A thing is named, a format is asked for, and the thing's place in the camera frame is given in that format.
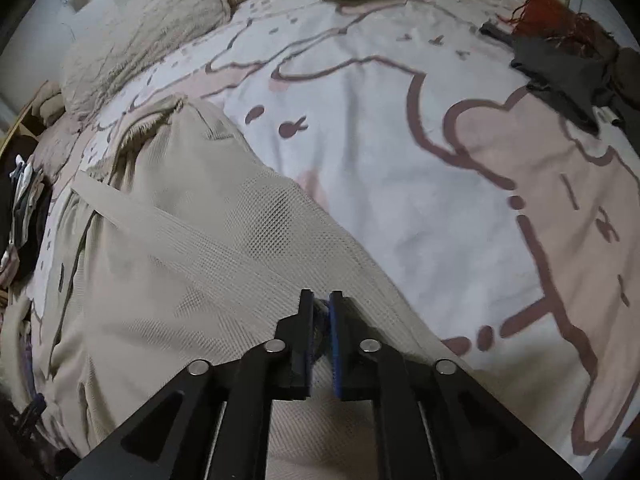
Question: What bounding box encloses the wooden shelf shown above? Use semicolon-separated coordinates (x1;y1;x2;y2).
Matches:
0;80;63;161

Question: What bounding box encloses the fluffy cream pillow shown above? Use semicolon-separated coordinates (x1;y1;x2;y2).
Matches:
61;0;232;121

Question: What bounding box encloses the white pink printed blanket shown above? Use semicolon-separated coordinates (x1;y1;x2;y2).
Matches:
20;0;640;461

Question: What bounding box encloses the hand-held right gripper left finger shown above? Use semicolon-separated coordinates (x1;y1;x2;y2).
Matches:
64;288;316;480

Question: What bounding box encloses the dark grey garment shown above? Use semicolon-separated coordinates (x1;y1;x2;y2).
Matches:
479;19;626;136

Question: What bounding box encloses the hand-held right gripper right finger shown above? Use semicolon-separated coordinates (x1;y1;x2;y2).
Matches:
328;290;583;480

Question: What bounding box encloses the pile of clothes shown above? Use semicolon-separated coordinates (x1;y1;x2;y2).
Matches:
0;152;53;291

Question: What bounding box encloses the beige waffle-knit garment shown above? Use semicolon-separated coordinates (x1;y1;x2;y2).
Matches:
25;94;481;480

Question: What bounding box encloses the orange fringed scarf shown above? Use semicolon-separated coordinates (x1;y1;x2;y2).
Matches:
500;0;613;61

